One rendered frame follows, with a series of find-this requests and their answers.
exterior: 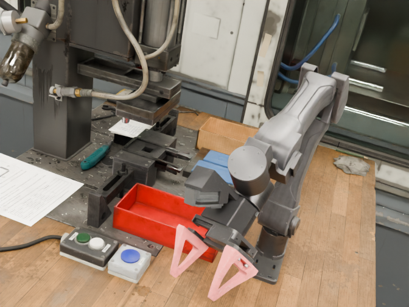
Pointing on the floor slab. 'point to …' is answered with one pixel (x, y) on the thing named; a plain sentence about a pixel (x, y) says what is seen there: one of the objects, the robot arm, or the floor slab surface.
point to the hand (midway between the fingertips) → (193, 282)
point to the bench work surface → (108, 284)
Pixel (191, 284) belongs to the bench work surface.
